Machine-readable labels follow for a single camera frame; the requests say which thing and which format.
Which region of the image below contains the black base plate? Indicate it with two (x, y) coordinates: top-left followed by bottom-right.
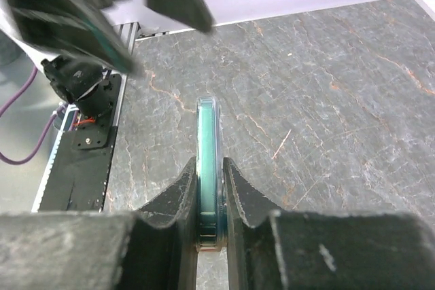
(38, 73), (126, 212)

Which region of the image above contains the black smartphone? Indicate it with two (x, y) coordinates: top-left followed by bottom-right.
(195, 96), (226, 252)

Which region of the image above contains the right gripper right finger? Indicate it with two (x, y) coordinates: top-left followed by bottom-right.
(223, 158), (434, 289)

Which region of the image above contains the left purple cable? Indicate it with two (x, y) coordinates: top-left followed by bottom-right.
(0, 65), (65, 166)

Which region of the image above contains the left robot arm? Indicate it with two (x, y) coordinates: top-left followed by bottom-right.
(1, 0), (135, 117)

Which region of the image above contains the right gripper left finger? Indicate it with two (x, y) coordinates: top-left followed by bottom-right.
(1, 160), (198, 289)

